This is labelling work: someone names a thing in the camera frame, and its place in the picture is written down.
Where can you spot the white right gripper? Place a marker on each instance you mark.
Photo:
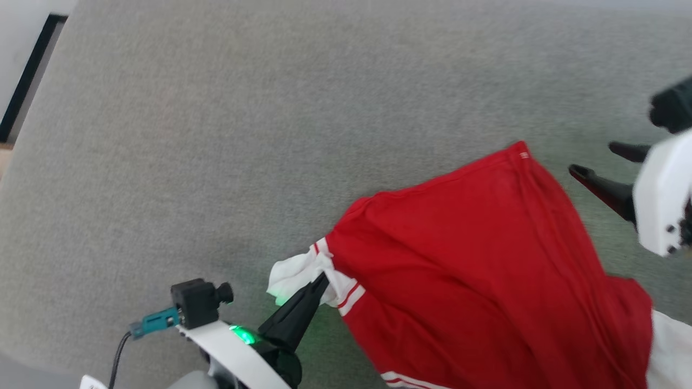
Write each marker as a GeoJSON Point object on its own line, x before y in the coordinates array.
{"type": "Point", "coordinates": [662, 200]}

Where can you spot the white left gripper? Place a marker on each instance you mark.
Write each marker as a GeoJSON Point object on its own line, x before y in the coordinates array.
{"type": "Point", "coordinates": [238, 356]}

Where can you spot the red garment with white stripes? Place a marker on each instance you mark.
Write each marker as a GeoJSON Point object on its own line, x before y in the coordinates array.
{"type": "Point", "coordinates": [476, 259]}

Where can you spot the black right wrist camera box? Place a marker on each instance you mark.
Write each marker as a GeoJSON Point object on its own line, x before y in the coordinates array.
{"type": "Point", "coordinates": [676, 108]}

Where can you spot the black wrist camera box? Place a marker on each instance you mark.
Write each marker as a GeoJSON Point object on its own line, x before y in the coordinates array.
{"type": "Point", "coordinates": [197, 302]}
{"type": "Point", "coordinates": [676, 108]}

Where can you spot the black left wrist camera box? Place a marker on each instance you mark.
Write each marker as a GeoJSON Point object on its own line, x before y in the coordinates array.
{"type": "Point", "coordinates": [197, 302]}

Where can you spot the teal left camera connector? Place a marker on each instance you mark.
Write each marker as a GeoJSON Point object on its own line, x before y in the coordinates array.
{"type": "Point", "coordinates": [154, 323]}

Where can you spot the black wall skirting strip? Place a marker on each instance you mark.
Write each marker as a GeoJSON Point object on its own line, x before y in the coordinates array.
{"type": "Point", "coordinates": [30, 81]}

